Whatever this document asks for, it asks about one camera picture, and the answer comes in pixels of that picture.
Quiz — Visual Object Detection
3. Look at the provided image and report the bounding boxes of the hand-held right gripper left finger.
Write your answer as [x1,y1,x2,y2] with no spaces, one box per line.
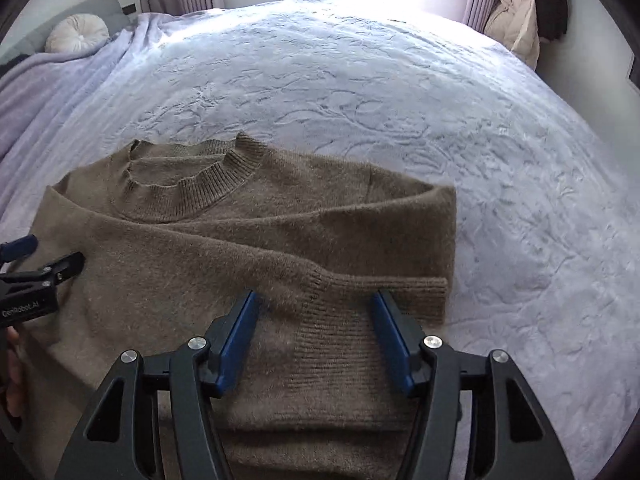
[54,289,261,480]

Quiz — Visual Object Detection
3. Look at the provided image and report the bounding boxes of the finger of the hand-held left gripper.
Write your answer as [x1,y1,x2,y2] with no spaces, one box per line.
[0,234,39,267]
[0,251,86,293]

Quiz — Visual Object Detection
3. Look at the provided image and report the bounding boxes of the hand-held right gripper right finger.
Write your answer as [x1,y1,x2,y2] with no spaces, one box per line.
[371,289,576,480]

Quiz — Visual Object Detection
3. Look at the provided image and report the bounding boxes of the brown knit sweater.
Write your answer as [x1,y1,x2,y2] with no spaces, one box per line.
[20,131,458,480]

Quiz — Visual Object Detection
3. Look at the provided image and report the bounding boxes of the person's left hand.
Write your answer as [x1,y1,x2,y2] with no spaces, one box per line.
[0,327,26,418]

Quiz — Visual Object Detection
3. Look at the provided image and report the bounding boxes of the lilac fleece throw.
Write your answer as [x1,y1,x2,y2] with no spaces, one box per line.
[0,12,168,216]

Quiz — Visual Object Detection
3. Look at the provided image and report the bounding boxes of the round white pillow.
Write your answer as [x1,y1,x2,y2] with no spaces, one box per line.
[45,14,110,54]

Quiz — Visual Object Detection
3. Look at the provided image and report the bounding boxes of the white embossed bed blanket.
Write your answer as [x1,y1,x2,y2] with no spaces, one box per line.
[0,0,640,480]

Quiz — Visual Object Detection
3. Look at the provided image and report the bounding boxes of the grey headboard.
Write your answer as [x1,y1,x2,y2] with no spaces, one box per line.
[0,0,138,63]

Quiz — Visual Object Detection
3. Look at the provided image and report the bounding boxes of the beige jacket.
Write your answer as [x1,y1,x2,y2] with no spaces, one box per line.
[484,0,541,70]

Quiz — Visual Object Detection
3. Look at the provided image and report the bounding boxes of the black hanging garment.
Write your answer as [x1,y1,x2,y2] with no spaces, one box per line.
[522,0,568,41]

